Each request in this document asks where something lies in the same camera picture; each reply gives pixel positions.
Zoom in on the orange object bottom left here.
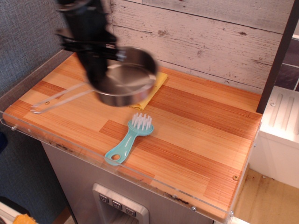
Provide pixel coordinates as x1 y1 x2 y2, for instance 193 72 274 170
13 214 37 224

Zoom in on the clear acrylic left guard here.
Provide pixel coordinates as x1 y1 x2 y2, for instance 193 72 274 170
0 50 72 112

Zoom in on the teal brush with white bristles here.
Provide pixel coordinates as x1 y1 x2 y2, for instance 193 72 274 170
105 112 154 166

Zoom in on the dark right shelf post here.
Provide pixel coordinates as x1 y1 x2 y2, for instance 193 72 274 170
256 0 299 114

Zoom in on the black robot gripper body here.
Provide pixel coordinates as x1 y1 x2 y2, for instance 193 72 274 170
57 9 127 62

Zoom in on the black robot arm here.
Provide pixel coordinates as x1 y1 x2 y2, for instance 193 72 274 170
56 0 118 91

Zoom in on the silver pot with wire handle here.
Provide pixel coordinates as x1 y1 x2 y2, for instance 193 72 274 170
30 47 158 114

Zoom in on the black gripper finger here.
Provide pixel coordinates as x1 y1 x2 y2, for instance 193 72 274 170
86 55 107 90
76 52 93 79

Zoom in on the grey cabinet with dispenser panel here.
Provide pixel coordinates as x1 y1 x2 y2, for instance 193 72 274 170
42 143 213 224

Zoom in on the yellow folded cloth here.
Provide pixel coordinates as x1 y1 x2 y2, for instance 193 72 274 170
129 72 168 111

